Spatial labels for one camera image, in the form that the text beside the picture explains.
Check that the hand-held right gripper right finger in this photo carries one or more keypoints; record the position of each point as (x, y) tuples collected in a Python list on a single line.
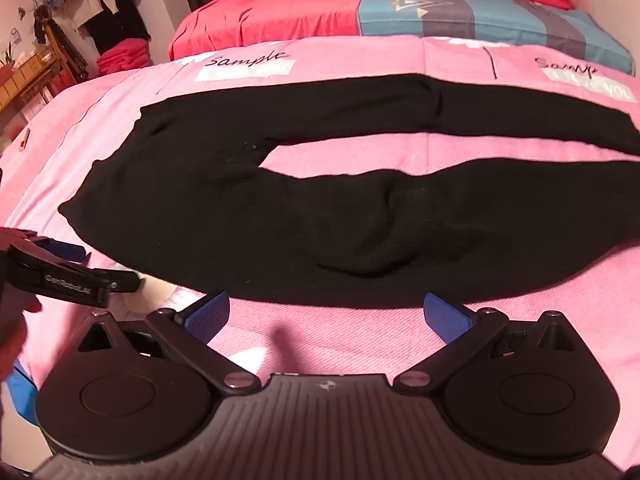
[(445, 317)]

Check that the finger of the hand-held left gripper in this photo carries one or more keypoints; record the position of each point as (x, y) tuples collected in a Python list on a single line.
[(125, 280), (65, 250)]

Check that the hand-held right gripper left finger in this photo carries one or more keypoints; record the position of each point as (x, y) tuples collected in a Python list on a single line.
[(207, 317)]

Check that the black pants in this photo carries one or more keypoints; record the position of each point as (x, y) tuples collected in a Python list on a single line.
[(280, 220)]

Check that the person's left hand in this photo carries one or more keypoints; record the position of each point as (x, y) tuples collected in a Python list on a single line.
[(12, 320)]

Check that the blue cloth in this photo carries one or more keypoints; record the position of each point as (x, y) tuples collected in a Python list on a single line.
[(21, 387)]

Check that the wooden shelf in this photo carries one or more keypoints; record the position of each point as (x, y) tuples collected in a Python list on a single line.
[(25, 77)]

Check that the small pile of red clothes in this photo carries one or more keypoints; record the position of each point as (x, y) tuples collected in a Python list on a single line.
[(122, 57)]

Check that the red bed sheet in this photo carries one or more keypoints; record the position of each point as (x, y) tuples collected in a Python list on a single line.
[(270, 17)]

